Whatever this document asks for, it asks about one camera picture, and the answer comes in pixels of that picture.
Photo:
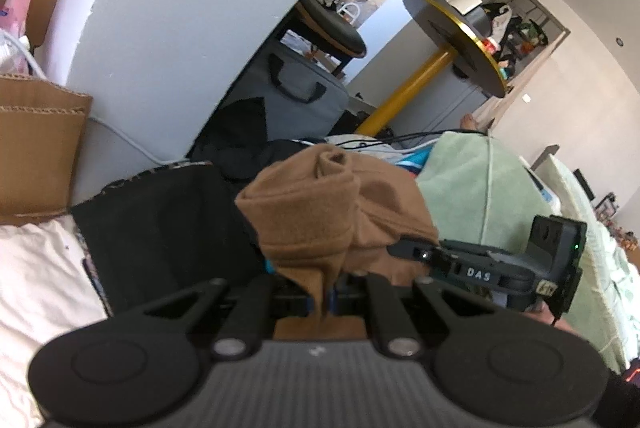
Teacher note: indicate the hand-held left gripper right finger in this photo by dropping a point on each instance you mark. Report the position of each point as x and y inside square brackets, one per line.
[350, 300]

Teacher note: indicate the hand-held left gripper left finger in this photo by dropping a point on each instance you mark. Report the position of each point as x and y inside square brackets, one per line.
[290, 300]

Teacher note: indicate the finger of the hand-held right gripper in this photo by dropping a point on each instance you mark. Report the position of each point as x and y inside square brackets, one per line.
[415, 250]

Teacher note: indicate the brown printed t-shirt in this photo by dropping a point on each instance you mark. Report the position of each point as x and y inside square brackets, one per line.
[320, 203]

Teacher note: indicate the person's right hand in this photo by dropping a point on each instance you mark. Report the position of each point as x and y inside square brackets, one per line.
[542, 315]

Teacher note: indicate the light green quilt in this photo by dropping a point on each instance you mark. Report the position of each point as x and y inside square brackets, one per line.
[475, 188]

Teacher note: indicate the teal printed garment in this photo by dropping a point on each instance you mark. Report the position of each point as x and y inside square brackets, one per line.
[415, 163]

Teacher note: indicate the folded black fleece garment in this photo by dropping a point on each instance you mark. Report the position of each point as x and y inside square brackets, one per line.
[160, 233]

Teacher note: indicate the yellow metal bar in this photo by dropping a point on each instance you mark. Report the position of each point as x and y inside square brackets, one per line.
[405, 90]

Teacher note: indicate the black cloth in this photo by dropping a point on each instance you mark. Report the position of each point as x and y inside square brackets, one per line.
[240, 133]

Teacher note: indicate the dark cloth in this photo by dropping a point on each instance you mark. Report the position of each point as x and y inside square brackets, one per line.
[620, 398]

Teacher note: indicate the round dark yellow-rimmed tabletop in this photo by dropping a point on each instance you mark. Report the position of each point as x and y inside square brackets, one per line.
[450, 28]

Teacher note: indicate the cluttered shelf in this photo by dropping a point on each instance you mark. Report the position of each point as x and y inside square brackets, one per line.
[520, 33]

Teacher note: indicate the black round stool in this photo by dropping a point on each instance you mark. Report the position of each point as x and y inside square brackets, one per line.
[332, 25]

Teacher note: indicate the cream bear printed blanket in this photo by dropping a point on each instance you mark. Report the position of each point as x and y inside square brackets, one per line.
[40, 268]

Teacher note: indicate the flattened brown cardboard box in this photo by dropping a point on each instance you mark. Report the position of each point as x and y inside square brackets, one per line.
[35, 148]

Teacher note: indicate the purple white packet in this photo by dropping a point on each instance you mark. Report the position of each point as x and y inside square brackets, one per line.
[17, 8]

